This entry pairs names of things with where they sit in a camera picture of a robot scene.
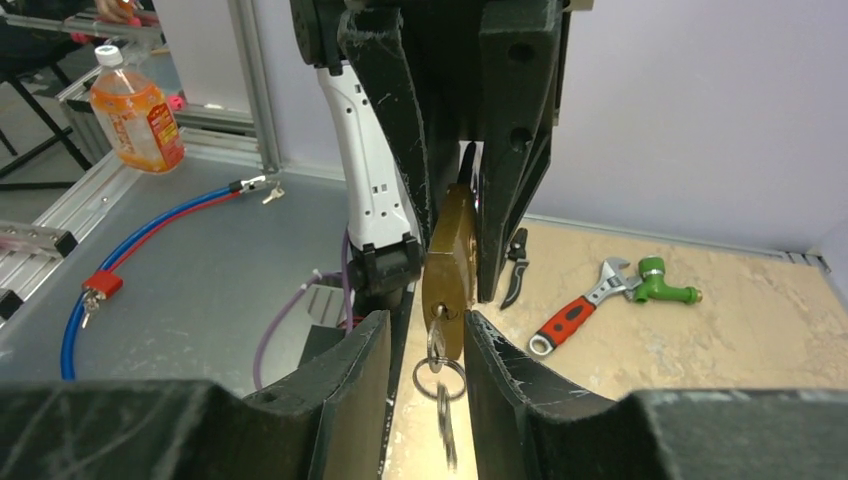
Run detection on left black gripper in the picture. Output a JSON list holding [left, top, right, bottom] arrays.
[[337, 1, 570, 303]]

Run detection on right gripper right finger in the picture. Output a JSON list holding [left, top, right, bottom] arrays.
[[464, 311, 615, 479]]

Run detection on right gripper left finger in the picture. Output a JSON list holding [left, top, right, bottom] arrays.
[[243, 310, 391, 479]]

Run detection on black headed key bunch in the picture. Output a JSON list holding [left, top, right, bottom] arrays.
[[412, 303, 467, 472]]

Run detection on large brass padlock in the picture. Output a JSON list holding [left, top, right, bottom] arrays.
[[421, 142, 477, 360]]

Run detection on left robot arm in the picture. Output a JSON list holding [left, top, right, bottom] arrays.
[[291, 1, 592, 301]]

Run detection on black pliers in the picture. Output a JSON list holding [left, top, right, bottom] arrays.
[[500, 228, 529, 310]]

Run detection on red adjustable wrench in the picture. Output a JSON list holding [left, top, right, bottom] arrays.
[[528, 257, 642, 357]]

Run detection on orange plastic bottle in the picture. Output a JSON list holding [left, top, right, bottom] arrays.
[[89, 44, 185, 174]]

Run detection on green hose nozzle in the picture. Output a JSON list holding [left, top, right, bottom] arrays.
[[632, 256, 703, 305]]

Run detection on red blue wire pair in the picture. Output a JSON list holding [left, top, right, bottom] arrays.
[[59, 174, 287, 384]]

